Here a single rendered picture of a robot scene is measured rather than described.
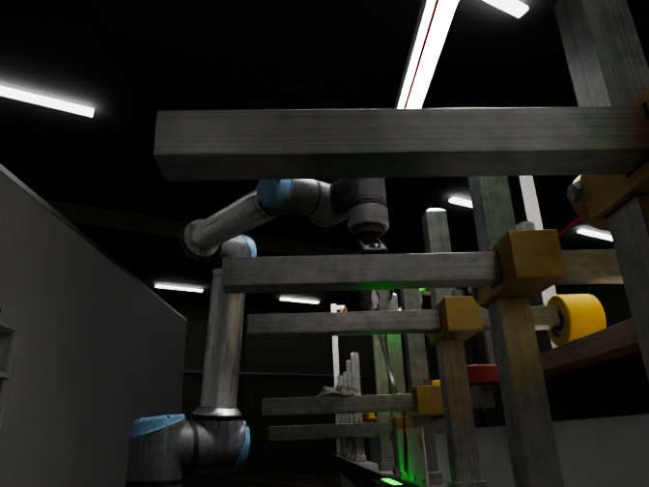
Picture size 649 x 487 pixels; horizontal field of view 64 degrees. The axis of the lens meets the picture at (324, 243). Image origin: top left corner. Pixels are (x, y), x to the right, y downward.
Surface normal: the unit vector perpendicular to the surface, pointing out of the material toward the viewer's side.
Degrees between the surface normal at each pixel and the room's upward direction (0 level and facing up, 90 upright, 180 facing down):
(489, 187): 90
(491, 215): 90
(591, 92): 90
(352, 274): 90
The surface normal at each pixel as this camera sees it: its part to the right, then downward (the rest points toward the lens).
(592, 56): -1.00, 0.02
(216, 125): 0.04, -0.36
